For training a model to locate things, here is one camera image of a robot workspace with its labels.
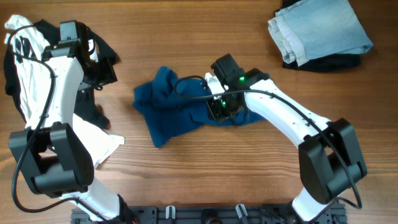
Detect blue polo shirt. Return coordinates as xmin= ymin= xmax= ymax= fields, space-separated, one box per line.
xmin=132 ymin=65 xmax=268 ymax=149

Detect black t-shirt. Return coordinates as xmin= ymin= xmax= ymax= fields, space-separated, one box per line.
xmin=4 ymin=19 xmax=118 ymax=129

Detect black aluminium rail frame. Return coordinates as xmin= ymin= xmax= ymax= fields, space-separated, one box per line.
xmin=70 ymin=203 xmax=348 ymax=224

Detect black folded garment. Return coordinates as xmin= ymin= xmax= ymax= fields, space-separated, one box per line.
xmin=281 ymin=0 xmax=362 ymax=73

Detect white t-shirt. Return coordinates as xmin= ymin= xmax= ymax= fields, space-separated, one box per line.
xmin=3 ymin=14 xmax=126 ymax=169

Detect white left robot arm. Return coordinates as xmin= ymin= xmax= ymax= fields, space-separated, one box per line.
xmin=5 ymin=15 xmax=134 ymax=223

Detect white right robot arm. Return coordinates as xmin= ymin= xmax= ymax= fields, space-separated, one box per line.
xmin=205 ymin=54 xmax=368 ymax=223

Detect light blue folded jeans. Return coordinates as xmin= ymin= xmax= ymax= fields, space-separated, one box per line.
xmin=267 ymin=0 xmax=374 ymax=67

